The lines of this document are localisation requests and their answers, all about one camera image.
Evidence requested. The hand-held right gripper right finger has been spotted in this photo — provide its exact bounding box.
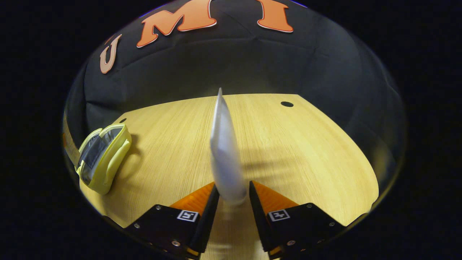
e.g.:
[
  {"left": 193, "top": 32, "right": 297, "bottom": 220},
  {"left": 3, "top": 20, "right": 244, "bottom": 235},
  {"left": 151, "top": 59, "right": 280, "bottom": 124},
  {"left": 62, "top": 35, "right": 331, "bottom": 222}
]
[{"left": 249, "top": 180, "right": 347, "bottom": 260}]

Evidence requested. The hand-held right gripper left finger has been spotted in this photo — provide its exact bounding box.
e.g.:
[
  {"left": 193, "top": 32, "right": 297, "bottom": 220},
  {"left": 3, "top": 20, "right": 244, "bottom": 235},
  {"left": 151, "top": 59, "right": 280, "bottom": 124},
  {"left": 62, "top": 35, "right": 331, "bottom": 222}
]
[{"left": 123, "top": 182, "right": 221, "bottom": 260}]

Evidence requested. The white skin care tube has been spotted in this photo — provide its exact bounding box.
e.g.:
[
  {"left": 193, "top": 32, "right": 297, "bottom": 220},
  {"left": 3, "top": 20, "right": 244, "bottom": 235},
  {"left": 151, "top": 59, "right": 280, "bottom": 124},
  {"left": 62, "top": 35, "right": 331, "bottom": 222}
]
[{"left": 209, "top": 87, "right": 248, "bottom": 206}]

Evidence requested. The pale yellow suitcase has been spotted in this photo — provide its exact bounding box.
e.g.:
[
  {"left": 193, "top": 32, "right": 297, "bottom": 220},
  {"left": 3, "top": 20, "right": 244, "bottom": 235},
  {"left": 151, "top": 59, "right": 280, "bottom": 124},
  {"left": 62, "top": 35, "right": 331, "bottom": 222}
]
[{"left": 75, "top": 123, "right": 132, "bottom": 196}]

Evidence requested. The black backdrop cloth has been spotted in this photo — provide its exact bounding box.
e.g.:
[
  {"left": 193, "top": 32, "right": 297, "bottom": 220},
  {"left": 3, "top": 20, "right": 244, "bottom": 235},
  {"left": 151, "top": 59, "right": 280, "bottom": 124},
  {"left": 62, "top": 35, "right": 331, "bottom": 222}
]
[{"left": 63, "top": 0, "right": 406, "bottom": 145}]

